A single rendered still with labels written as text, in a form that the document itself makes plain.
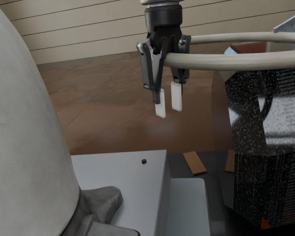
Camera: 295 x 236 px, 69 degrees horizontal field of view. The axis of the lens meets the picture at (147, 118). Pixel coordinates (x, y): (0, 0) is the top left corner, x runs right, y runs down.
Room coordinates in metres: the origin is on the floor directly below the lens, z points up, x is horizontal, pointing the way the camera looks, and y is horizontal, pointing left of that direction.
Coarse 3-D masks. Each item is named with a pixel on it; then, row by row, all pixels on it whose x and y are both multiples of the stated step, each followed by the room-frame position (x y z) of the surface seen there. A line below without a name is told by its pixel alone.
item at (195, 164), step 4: (188, 152) 1.41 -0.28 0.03; (192, 152) 1.40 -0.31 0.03; (184, 156) 1.36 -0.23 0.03; (188, 156) 1.35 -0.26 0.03; (192, 156) 1.35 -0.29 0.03; (196, 156) 1.34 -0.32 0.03; (188, 160) 1.31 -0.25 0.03; (192, 160) 1.30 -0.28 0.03; (196, 160) 1.29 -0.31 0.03; (200, 160) 1.29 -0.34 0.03; (188, 164) 1.27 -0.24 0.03; (192, 164) 1.25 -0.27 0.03; (196, 164) 1.25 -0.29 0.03; (200, 164) 1.24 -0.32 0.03; (192, 168) 1.21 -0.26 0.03; (196, 168) 1.21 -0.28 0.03; (200, 168) 1.20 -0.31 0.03; (204, 168) 1.19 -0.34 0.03; (192, 172) 1.17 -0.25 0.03; (196, 172) 1.16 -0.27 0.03; (200, 172) 1.16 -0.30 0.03; (204, 172) 1.16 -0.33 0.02
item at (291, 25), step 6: (294, 18) 0.72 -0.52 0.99; (282, 24) 0.71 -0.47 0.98; (288, 24) 0.72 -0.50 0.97; (294, 24) 0.73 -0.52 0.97; (276, 30) 0.71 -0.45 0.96; (282, 30) 0.71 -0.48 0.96; (288, 30) 0.72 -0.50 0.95; (294, 30) 0.73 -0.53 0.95; (276, 42) 0.71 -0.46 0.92; (282, 42) 0.69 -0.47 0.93
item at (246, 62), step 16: (256, 32) 0.76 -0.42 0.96; (272, 32) 0.72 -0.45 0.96; (288, 32) 0.68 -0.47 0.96; (176, 64) 0.44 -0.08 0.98; (192, 64) 0.41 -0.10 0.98; (208, 64) 0.39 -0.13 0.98; (224, 64) 0.38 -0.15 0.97; (240, 64) 0.37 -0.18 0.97; (256, 64) 0.36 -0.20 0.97; (272, 64) 0.36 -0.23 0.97; (288, 64) 0.36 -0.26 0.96
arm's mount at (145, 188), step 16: (80, 160) 0.33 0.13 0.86; (96, 160) 0.32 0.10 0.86; (112, 160) 0.31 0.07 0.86; (128, 160) 0.30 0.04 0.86; (144, 160) 0.28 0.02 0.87; (160, 160) 0.28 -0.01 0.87; (80, 176) 0.28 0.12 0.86; (96, 176) 0.27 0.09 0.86; (112, 176) 0.26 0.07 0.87; (128, 176) 0.25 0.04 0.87; (144, 176) 0.25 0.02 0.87; (160, 176) 0.24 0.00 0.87; (128, 192) 0.22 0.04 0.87; (144, 192) 0.21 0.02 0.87; (160, 192) 0.21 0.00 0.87; (128, 208) 0.19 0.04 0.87; (144, 208) 0.19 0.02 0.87; (160, 208) 0.19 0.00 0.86; (112, 224) 0.17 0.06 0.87; (128, 224) 0.17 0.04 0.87; (144, 224) 0.16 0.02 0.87; (160, 224) 0.18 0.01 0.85
